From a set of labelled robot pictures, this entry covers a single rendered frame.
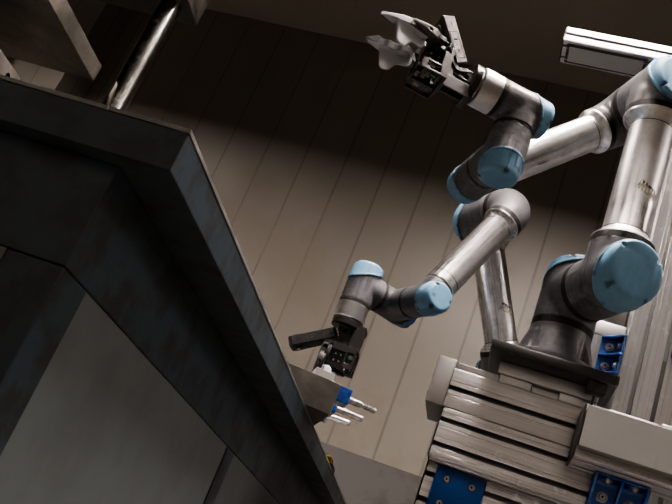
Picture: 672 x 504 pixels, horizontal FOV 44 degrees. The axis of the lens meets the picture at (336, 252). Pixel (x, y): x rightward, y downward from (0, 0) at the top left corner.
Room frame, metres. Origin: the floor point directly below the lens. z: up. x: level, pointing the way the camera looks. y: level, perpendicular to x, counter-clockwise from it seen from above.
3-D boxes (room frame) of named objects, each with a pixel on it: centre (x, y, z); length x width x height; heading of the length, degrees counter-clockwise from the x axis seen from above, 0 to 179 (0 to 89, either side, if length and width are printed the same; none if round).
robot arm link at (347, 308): (1.84, -0.09, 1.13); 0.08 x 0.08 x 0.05
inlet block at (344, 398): (1.46, -0.11, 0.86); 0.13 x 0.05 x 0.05; 94
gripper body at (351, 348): (1.84, -0.09, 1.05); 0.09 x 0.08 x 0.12; 77
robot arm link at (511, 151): (1.30, -0.21, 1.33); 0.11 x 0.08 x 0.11; 10
